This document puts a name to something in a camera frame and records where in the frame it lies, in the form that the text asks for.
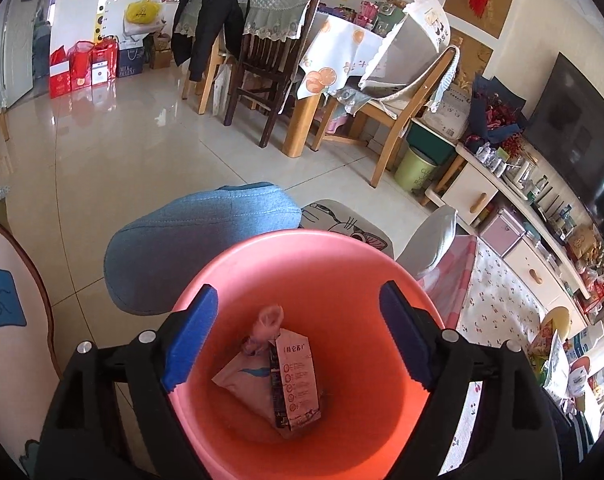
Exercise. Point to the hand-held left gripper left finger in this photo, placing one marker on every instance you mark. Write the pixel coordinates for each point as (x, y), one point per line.
(192, 340)

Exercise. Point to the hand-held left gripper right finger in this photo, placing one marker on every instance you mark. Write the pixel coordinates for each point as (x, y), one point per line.
(406, 335)

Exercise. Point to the large white barcode packet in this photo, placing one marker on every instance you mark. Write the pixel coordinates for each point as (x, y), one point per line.
(247, 377)

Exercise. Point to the pink plastic bin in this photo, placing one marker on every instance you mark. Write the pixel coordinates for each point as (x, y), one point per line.
(362, 410)

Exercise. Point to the white sachet black print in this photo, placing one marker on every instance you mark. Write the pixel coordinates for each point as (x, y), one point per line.
(297, 380)

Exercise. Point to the yellow green snack packet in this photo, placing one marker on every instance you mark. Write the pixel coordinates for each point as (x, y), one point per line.
(551, 360)

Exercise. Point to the crumpled pink plastic wrapper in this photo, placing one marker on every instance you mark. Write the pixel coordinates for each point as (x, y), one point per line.
(264, 327)

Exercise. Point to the blue fabric stool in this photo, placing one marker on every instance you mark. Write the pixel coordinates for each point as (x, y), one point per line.
(202, 240)

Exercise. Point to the cartoon print stool cushion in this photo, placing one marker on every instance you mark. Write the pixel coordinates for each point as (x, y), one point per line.
(342, 225)

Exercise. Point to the pink storage box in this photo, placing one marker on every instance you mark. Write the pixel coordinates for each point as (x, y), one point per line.
(504, 232)

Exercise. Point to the white television cabinet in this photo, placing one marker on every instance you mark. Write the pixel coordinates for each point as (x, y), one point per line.
(481, 195)

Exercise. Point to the green waste bin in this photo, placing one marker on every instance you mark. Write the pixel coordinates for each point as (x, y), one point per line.
(415, 170)

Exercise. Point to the white seat cushion blue print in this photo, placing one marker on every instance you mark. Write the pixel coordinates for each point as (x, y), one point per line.
(12, 350)

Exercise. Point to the white bottle blue label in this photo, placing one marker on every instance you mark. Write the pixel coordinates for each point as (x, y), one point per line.
(589, 340)

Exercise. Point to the glass kettle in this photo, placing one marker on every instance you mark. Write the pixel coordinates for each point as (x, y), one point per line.
(515, 172)

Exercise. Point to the dark green storage box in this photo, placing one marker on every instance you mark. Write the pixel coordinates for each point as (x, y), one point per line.
(431, 140)

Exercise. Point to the row of small silver bottles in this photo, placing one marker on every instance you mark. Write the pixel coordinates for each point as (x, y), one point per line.
(489, 156)

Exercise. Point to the tan printed box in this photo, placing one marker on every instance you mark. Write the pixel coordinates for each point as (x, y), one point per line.
(581, 242)

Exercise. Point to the light wooden chair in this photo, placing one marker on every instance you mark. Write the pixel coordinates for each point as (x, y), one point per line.
(396, 115)

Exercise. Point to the white printed sack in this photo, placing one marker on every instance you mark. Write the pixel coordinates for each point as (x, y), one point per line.
(446, 112)

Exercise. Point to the pink plastic stool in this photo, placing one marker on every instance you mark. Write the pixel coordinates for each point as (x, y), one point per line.
(337, 120)

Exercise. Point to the wooden dining table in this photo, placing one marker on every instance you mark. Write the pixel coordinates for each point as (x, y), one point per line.
(304, 115)

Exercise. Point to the dark blue wrapped bouquet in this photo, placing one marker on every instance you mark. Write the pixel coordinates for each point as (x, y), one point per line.
(499, 110)

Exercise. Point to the black television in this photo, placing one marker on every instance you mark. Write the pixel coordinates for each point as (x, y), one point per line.
(576, 135)

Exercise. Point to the dark wooden chair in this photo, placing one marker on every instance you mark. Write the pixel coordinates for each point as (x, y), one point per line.
(262, 75)

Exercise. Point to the dark blue gift bag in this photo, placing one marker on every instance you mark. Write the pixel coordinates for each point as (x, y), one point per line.
(130, 62)

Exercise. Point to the orange print tablecloth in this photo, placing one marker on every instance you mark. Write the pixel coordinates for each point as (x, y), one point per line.
(337, 55)

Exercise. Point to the cardboard box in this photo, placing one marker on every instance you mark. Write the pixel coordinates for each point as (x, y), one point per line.
(160, 52)

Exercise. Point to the red gift bag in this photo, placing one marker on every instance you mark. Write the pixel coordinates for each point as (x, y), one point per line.
(81, 67)
(60, 75)
(104, 62)

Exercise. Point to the black jacket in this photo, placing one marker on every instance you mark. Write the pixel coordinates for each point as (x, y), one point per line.
(207, 15)

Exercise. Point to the yellow bag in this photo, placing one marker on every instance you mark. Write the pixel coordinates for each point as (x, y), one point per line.
(144, 10)

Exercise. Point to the giraffe height chart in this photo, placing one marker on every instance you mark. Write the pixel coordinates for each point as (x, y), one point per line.
(105, 5)

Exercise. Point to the grey lace chair cover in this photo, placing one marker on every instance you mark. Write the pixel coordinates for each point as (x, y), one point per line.
(282, 5)

